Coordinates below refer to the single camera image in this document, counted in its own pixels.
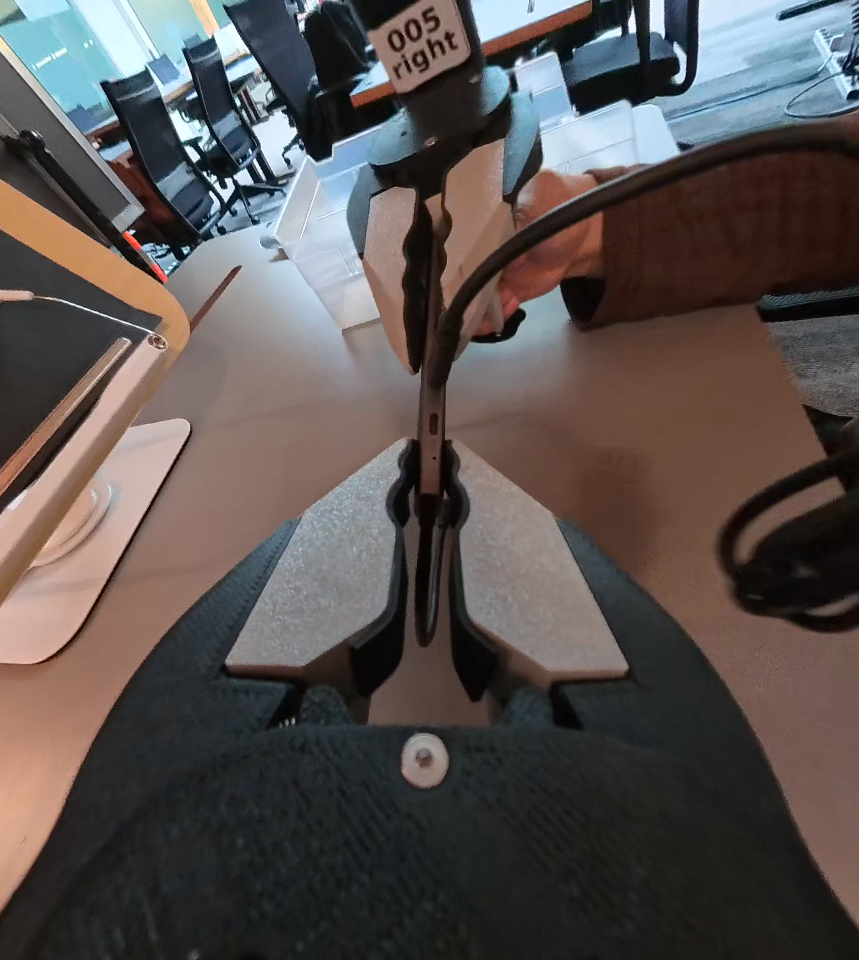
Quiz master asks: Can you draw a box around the wooden book stand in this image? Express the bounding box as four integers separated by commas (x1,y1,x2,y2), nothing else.
0,146,192,669

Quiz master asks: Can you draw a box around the clear plastic bin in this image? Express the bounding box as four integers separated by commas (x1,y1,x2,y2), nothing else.
273,51,682,335

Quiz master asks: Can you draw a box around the thick black cable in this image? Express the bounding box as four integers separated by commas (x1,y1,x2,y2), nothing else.
420,122,859,635

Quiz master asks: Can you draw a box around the person's right hand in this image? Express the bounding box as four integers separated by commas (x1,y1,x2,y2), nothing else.
497,171,607,303

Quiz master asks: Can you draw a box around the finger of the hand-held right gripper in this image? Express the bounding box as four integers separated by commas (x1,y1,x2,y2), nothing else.
435,139,521,361
360,186,446,378

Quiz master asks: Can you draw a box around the black office chair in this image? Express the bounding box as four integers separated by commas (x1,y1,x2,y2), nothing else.
223,0,326,162
99,71,228,256
572,0,701,114
755,279,859,451
182,37,288,196

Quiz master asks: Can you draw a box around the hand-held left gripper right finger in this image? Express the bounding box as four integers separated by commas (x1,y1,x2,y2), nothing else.
444,438,631,704

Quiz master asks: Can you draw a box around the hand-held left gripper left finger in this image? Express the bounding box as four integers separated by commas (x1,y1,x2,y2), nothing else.
224,437,412,697

